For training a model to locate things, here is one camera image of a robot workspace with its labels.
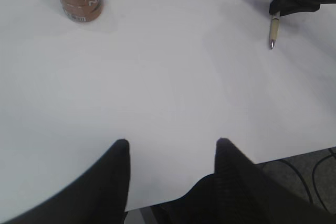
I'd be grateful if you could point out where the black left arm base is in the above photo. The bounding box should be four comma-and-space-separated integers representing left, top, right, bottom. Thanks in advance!
150, 174, 219, 223

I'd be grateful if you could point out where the cream barrel pen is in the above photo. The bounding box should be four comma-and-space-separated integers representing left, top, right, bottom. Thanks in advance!
269, 11, 280, 50

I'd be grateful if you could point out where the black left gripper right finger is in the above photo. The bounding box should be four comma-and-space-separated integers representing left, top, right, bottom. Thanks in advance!
214, 138, 335, 223

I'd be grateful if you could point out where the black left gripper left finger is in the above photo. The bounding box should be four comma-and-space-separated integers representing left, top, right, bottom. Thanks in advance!
8, 139, 130, 223

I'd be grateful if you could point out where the black cable under table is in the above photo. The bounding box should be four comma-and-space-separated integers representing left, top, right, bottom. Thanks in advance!
282, 147, 336, 211

